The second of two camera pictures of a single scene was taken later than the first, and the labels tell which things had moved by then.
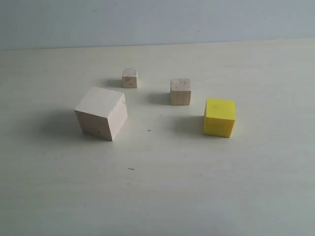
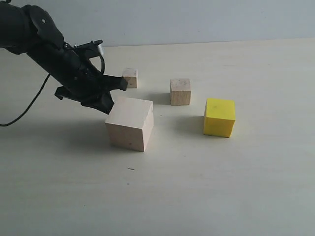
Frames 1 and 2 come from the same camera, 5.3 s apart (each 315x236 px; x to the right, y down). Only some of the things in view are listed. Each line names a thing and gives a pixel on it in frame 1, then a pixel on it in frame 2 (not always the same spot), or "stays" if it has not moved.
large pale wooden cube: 103,112 to 130,123
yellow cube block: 220,117 stays
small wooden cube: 130,78 stays
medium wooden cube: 180,92 stays
